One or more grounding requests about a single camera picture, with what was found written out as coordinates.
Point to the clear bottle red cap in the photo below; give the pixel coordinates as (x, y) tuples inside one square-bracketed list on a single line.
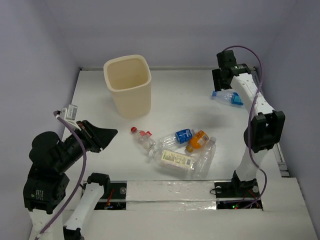
[(143, 138)]

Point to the large bottle yellow label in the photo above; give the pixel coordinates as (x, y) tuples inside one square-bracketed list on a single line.
[(171, 162)]

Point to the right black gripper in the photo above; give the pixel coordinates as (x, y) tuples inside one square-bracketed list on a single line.
[(217, 73)]

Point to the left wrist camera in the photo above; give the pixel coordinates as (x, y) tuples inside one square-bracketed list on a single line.
[(68, 114)]

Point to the beige plastic waste bin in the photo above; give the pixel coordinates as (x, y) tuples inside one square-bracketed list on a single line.
[(129, 80)]

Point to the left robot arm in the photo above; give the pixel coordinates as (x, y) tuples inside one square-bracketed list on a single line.
[(57, 170)]

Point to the silver foil tape strip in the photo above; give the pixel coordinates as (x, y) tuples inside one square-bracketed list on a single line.
[(173, 195)]

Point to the crushed clear bottle white cap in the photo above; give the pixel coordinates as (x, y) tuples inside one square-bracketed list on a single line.
[(203, 164)]

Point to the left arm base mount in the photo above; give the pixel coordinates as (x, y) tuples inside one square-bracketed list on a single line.
[(114, 192)]

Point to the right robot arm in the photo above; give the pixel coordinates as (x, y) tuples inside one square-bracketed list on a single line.
[(240, 84)]

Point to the clear bottle blue label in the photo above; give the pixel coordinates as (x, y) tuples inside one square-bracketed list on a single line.
[(177, 139)]

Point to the aluminium table edge rail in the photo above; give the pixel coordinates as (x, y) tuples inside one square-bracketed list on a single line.
[(266, 126)]

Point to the orange juice bottle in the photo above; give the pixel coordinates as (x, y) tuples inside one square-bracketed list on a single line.
[(197, 141)]

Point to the clear bottle blue cap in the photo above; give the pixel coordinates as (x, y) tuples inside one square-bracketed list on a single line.
[(227, 97)]

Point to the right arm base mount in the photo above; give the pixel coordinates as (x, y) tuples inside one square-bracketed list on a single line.
[(236, 194)]

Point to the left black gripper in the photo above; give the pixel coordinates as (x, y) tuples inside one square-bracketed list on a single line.
[(90, 138)]

